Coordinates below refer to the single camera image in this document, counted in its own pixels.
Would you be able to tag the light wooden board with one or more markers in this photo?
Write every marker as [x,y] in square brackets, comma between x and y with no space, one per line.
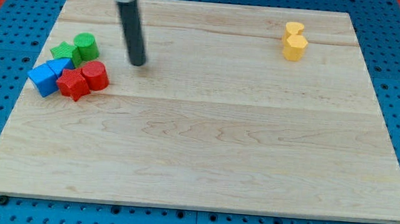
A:
[217,120]

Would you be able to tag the red cylinder block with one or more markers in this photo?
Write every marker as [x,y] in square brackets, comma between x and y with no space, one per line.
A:
[96,75]

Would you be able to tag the yellow hexagon block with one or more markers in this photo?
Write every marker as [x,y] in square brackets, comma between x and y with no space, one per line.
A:
[295,47]

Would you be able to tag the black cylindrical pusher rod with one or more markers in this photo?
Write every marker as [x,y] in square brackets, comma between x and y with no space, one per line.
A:
[133,33]

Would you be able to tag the green cylinder block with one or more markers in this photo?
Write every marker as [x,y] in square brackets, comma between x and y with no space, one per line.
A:
[87,46]

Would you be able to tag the red star block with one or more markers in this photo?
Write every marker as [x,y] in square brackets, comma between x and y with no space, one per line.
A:
[73,84]

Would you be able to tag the green star block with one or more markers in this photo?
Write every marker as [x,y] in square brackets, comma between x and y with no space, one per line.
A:
[65,50]

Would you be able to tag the blue triangle block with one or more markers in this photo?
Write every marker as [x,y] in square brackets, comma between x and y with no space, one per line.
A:
[60,64]

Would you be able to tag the blue cube block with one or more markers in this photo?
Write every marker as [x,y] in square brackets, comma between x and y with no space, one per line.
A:
[43,79]

